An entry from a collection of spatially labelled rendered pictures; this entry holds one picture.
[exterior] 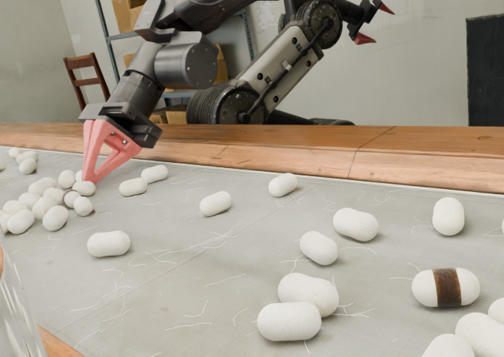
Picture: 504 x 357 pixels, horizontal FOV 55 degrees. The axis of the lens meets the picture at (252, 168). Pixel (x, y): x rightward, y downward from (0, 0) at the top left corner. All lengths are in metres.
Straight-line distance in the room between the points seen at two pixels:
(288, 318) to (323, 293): 0.03
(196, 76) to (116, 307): 0.34
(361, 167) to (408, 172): 0.05
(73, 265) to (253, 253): 0.16
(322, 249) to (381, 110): 2.42
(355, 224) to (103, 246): 0.20
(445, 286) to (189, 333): 0.14
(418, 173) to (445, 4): 2.05
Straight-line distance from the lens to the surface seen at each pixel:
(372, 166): 0.48
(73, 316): 0.36
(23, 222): 0.55
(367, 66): 2.71
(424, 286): 0.28
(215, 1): 0.65
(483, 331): 0.24
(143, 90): 0.64
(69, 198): 0.58
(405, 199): 0.43
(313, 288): 0.27
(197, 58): 0.61
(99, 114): 0.64
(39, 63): 5.32
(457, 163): 0.45
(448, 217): 0.35
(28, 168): 0.83
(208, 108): 0.93
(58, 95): 5.36
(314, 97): 2.97
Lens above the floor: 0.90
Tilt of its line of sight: 17 degrees down
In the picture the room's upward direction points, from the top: 11 degrees counter-clockwise
